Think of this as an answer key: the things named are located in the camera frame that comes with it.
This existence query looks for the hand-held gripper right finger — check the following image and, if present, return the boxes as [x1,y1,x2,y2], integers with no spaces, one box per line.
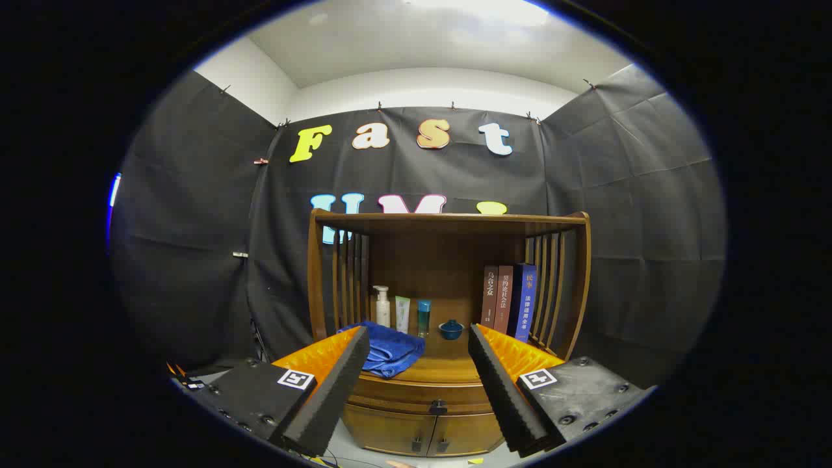
[468,324,654,459]

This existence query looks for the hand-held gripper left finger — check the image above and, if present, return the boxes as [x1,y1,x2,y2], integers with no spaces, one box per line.
[184,325,371,458]

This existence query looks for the wooden drawer with black knob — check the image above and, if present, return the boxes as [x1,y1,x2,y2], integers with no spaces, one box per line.
[344,376,498,417]

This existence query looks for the wooden cabinet door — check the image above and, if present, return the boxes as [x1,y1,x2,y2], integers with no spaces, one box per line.
[341,403,437,456]
[428,411,509,458]

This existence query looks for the wooden countertop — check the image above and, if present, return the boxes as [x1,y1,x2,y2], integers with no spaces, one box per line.
[354,318,485,385]

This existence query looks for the wooden cabinet with slatted sides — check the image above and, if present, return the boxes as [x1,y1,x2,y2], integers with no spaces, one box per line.
[307,210,592,458]

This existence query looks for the folded blue towel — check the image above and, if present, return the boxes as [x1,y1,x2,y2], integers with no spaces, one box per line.
[338,321,426,379]

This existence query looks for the blue book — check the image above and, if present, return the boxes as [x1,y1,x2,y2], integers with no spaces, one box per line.
[507,263,538,343]

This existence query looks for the reddish brown book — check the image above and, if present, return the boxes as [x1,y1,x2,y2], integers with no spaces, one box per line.
[493,265,514,335]

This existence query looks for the white pump bottle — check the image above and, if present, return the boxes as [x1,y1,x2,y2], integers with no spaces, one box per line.
[372,285,391,328]

